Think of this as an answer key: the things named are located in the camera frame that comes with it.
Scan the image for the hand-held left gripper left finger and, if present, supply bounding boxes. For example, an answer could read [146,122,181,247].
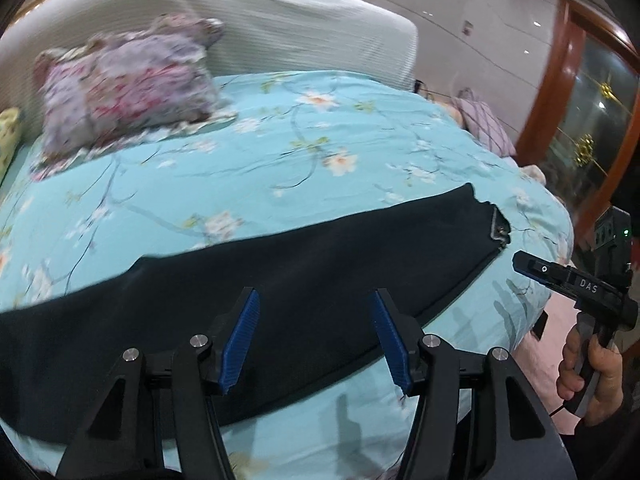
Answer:
[56,287,261,480]

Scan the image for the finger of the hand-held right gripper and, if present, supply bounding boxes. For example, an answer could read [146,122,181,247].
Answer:
[512,251,581,295]

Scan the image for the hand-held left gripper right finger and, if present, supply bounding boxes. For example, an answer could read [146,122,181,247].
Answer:
[369,288,576,480]

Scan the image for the black pants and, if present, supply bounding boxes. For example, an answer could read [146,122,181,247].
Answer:
[0,182,512,448]

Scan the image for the person's right forearm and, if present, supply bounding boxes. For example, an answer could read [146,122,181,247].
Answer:
[559,390,640,480]

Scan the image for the person's right hand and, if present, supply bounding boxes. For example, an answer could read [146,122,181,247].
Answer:
[556,329,626,413]

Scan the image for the pink checked pillow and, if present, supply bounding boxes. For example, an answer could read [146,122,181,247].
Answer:
[452,87,517,157]

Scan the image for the wooden framed glass door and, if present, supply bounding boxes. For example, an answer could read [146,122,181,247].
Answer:
[517,0,640,241]

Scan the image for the blue floral bed sheet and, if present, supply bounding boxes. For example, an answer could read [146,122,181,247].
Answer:
[0,71,575,480]

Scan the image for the purple floral pillow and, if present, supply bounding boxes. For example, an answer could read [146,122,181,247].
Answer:
[31,13,238,181]

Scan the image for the yellow patterned pillow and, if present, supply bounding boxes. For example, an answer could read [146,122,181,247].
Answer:
[0,107,23,186]

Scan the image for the white padded headboard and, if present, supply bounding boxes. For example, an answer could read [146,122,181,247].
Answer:
[0,0,420,161]

